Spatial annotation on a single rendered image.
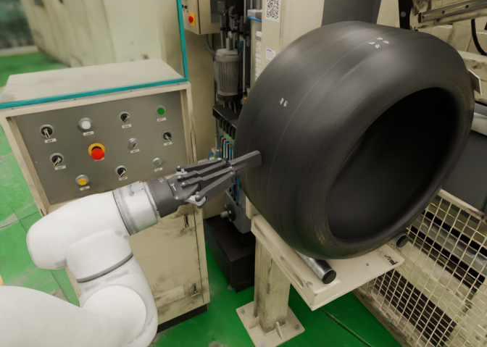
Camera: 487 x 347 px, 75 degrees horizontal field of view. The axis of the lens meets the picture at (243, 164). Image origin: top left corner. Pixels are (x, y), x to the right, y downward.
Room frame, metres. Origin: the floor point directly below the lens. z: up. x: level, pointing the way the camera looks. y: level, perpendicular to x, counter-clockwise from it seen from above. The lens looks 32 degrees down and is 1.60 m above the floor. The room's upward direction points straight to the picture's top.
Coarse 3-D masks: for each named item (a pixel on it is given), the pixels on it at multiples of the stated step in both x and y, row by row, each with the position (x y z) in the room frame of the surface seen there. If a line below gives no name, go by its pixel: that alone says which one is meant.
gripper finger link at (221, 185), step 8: (224, 176) 0.52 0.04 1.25; (232, 176) 0.52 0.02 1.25; (216, 184) 0.49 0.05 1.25; (224, 184) 0.50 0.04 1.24; (232, 184) 0.51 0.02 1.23; (200, 192) 0.47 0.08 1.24; (208, 192) 0.48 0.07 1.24; (216, 192) 0.49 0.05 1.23; (200, 200) 0.46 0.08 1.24; (208, 200) 0.48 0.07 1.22; (200, 208) 0.46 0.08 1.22
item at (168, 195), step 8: (176, 176) 0.53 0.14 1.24; (152, 184) 0.48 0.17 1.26; (160, 184) 0.48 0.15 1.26; (168, 184) 0.48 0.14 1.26; (176, 184) 0.51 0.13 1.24; (152, 192) 0.46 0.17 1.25; (160, 192) 0.46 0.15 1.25; (168, 192) 0.47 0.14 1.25; (176, 192) 0.48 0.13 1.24; (184, 192) 0.48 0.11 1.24; (192, 192) 0.48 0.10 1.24; (160, 200) 0.46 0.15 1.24; (168, 200) 0.46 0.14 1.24; (176, 200) 0.46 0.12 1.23; (160, 208) 0.45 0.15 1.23; (168, 208) 0.46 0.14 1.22; (176, 208) 0.46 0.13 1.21; (160, 216) 0.45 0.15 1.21
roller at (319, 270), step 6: (306, 258) 0.61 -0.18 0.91; (312, 264) 0.59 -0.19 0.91; (318, 264) 0.58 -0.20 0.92; (324, 264) 0.58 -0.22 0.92; (312, 270) 0.59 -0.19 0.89; (318, 270) 0.57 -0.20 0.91; (324, 270) 0.56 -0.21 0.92; (330, 270) 0.56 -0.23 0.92; (318, 276) 0.56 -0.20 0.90; (324, 276) 0.55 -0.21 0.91; (330, 276) 0.55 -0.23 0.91; (324, 282) 0.55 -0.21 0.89; (330, 282) 0.55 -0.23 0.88
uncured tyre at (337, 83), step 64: (320, 64) 0.64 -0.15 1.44; (384, 64) 0.59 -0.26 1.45; (448, 64) 0.64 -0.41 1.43; (256, 128) 0.64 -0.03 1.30; (320, 128) 0.53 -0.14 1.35; (384, 128) 0.96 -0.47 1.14; (448, 128) 0.80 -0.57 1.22; (256, 192) 0.60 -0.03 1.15; (320, 192) 0.51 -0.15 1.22; (384, 192) 0.82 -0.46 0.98; (320, 256) 0.54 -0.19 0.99
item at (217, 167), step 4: (224, 160) 0.57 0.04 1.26; (216, 164) 0.56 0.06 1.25; (220, 164) 0.56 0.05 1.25; (224, 164) 0.56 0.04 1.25; (208, 168) 0.55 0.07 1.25; (212, 168) 0.55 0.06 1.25; (216, 168) 0.55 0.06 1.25; (220, 168) 0.55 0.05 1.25; (188, 172) 0.53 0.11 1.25; (192, 172) 0.53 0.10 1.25; (196, 172) 0.53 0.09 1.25; (200, 172) 0.54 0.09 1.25; (204, 172) 0.54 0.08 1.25; (208, 172) 0.54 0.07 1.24; (212, 172) 0.54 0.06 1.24; (180, 176) 0.52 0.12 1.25; (184, 176) 0.52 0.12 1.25; (188, 176) 0.52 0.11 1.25; (192, 176) 0.52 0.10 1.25; (196, 176) 0.53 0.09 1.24; (200, 176) 0.53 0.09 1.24; (204, 176) 0.54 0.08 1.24; (180, 180) 0.51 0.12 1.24
